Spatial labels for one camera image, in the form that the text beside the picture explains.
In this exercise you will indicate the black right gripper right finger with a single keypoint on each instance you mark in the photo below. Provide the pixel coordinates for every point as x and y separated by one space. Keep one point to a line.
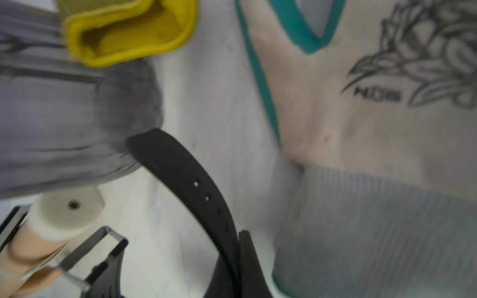
253 283

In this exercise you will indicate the black strap wrist watch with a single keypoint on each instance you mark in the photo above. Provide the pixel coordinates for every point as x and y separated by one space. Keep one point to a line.
181 173

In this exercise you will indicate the mannequin hand with white watch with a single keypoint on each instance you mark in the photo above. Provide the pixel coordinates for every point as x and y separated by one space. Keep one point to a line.
53 220

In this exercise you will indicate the purple ribbed glass vase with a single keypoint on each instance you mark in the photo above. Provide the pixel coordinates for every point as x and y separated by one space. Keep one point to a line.
64 124

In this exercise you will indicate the yellow black work glove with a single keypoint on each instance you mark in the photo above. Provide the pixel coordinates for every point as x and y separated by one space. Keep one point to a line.
104 33

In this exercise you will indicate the green white work glove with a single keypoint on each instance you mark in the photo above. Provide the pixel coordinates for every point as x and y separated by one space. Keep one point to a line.
376 101

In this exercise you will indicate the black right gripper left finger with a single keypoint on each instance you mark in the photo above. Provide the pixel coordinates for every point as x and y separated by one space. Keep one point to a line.
223 283

